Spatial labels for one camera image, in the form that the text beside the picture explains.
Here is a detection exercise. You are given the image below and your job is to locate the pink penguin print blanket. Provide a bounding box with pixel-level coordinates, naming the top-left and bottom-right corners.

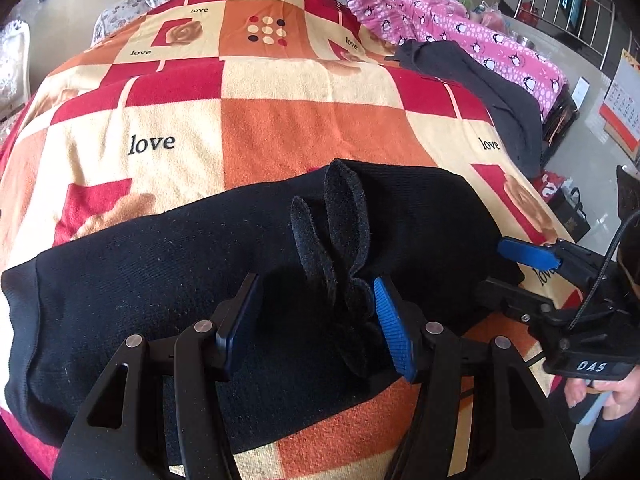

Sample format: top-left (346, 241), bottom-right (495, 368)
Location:
top-left (335, 0), bottom-right (569, 122)

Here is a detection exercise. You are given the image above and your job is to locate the person's blue clothing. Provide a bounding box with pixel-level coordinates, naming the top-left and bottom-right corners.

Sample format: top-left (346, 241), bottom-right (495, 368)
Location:
top-left (569, 391), bottom-right (640, 466)

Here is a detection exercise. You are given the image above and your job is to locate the person's right hand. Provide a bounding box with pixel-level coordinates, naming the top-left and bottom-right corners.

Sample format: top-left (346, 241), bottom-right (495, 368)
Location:
top-left (564, 376), bottom-right (640, 422)

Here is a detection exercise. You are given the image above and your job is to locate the red shopping bag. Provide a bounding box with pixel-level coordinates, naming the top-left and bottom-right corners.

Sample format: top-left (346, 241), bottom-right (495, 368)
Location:
top-left (531, 171), bottom-right (577, 207)

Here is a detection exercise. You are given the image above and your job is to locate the orange red checked printed blanket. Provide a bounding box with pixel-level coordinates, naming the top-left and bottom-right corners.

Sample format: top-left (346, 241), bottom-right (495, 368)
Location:
top-left (0, 0), bottom-right (583, 480)

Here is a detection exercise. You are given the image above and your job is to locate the metal stair railing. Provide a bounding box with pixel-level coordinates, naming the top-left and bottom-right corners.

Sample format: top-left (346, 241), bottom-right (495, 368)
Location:
top-left (519, 0), bottom-right (617, 63)

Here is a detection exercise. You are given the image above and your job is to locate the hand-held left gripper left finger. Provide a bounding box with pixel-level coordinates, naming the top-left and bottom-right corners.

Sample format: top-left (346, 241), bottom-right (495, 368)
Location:
top-left (52, 272), bottom-right (263, 480)

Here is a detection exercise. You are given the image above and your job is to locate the black knitted sweater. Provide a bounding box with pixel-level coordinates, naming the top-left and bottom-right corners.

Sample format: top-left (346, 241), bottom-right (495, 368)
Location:
top-left (0, 158), bottom-right (524, 454)

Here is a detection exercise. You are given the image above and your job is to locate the black shopping bag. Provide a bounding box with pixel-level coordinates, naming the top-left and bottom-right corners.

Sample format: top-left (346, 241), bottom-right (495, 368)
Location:
top-left (546, 186), bottom-right (594, 242)

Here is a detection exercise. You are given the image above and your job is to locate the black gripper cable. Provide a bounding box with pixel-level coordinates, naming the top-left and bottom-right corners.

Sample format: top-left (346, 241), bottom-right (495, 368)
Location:
top-left (567, 209), bottom-right (640, 333)

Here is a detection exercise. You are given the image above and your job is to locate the red desk calendar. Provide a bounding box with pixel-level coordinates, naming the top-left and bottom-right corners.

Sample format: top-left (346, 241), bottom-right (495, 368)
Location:
top-left (596, 49), bottom-right (640, 152)

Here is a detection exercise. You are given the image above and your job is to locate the dark grey garment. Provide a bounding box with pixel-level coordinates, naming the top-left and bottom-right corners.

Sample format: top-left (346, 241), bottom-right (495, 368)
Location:
top-left (385, 39), bottom-right (546, 179)

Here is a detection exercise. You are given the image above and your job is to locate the white ornate chair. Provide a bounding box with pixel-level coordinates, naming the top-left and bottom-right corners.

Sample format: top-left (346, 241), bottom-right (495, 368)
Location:
top-left (0, 19), bottom-right (32, 117)

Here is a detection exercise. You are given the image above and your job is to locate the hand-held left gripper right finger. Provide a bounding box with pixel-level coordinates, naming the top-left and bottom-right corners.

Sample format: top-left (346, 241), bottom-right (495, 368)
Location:
top-left (372, 276), bottom-right (581, 480)

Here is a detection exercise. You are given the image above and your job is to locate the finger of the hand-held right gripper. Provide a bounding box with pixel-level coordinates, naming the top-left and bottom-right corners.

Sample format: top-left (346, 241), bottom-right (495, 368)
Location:
top-left (476, 278), bottom-right (554, 329)
top-left (497, 236), bottom-right (604, 287)

